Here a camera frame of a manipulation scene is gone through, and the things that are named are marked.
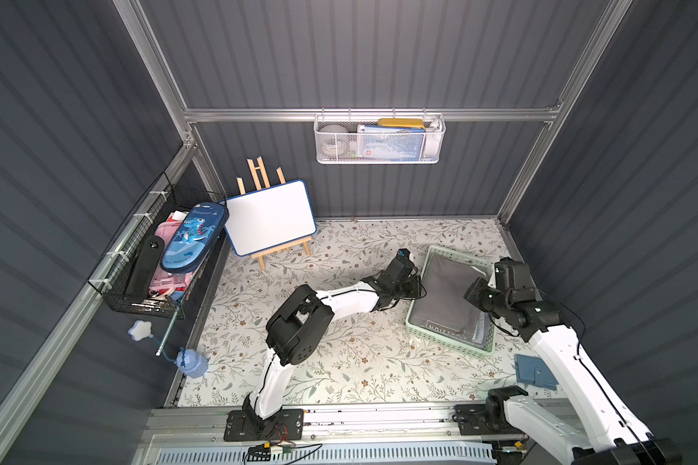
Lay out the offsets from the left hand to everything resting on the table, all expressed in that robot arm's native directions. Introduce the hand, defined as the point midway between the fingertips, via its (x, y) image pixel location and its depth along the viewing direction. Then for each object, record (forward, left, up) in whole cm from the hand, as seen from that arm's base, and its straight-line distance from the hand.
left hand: (429, 289), depth 89 cm
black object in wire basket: (-9, +70, +25) cm, 75 cm away
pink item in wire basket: (-11, +65, +21) cm, 69 cm away
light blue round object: (-21, +67, -2) cm, 70 cm away
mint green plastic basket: (-17, -15, -3) cm, 22 cm away
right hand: (-5, -10, +9) cm, 15 cm away
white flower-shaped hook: (-19, +72, +14) cm, 76 cm away
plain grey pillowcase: (-3, -4, -3) cm, 6 cm away
